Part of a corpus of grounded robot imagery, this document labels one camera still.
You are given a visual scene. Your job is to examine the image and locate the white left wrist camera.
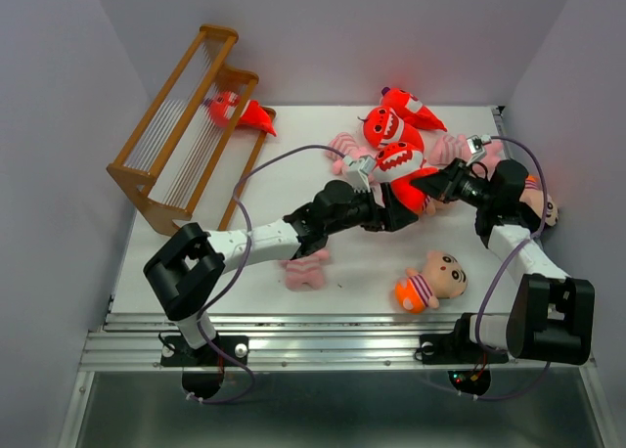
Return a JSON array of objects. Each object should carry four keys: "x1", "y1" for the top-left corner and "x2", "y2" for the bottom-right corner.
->
[{"x1": 342, "y1": 156, "x2": 376, "y2": 193}]

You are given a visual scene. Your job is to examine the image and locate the pink striped pig plush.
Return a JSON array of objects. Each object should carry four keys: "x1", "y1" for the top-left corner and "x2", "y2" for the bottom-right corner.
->
[
  {"x1": 326, "y1": 132, "x2": 374, "y2": 176},
  {"x1": 426, "y1": 134, "x2": 503, "y2": 169},
  {"x1": 279, "y1": 248, "x2": 330, "y2": 291}
]

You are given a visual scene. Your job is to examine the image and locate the boy doll orange pants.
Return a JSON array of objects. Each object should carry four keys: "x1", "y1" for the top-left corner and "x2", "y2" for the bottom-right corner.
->
[
  {"x1": 394, "y1": 250, "x2": 469, "y2": 314},
  {"x1": 519, "y1": 175, "x2": 559, "y2": 227},
  {"x1": 419, "y1": 196, "x2": 455, "y2": 216}
]

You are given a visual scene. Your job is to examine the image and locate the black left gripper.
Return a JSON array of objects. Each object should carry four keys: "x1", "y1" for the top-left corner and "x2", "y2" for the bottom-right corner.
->
[{"x1": 325, "y1": 182, "x2": 417, "y2": 236}]

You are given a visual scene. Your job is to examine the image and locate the pink striped pig plush back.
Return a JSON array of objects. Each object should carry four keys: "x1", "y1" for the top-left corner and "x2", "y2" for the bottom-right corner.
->
[{"x1": 326, "y1": 132, "x2": 374, "y2": 176}]

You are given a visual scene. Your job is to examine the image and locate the boy doll orange pants right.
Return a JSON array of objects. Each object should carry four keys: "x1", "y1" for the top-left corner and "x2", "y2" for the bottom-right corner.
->
[{"x1": 519, "y1": 175, "x2": 559, "y2": 227}]

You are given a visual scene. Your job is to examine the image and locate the boy doll orange pants middle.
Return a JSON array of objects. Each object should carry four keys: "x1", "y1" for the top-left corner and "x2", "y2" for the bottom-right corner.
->
[{"x1": 419, "y1": 196, "x2": 455, "y2": 216}]

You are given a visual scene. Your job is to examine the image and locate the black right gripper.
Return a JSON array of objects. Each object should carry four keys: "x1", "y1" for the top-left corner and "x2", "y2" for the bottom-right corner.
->
[{"x1": 408, "y1": 157, "x2": 494, "y2": 209}]

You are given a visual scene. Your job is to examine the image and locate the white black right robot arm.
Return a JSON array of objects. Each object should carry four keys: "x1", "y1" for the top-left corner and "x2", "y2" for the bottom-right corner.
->
[{"x1": 411, "y1": 159, "x2": 595, "y2": 365}]

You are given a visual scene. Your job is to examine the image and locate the boy doll orange pants front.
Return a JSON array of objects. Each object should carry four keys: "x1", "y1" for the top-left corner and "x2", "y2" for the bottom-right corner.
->
[{"x1": 394, "y1": 250, "x2": 469, "y2": 314}]

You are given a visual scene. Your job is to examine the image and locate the wooden tiered shelf rack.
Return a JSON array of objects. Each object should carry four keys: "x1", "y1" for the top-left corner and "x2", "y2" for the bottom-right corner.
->
[{"x1": 107, "y1": 24, "x2": 276, "y2": 236}]

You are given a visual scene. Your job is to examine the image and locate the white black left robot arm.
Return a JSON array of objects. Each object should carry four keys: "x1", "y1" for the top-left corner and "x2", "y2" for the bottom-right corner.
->
[{"x1": 143, "y1": 180, "x2": 418, "y2": 366}]

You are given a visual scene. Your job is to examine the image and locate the aluminium front mounting rail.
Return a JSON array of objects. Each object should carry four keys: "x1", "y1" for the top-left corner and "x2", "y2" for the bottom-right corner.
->
[{"x1": 77, "y1": 312, "x2": 599, "y2": 374}]

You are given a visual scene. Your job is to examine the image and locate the pink striped pig plush right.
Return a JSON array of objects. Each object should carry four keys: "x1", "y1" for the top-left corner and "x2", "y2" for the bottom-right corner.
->
[{"x1": 426, "y1": 134, "x2": 503, "y2": 169}]

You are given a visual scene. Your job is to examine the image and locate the pink striped pig plush front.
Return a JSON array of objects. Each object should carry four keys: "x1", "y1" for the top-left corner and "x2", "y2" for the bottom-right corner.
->
[{"x1": 279, "y1": 248, "x2": 330, "y2": 291}]

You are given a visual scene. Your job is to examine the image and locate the red shark plush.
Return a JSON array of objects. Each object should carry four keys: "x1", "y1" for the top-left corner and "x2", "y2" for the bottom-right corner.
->
[
  {"x1": 360, "y1": 106, "x2": 425, "y2": 151},
  {"x1": 380, "y1": 87, "x2": 447, "y2": 132},
  {"x1": 372, "y1": 142, "x2": 439, "y2": 214},
  {"x1": 204, "y1": 90, "x2": 278, "y2": 138}
]

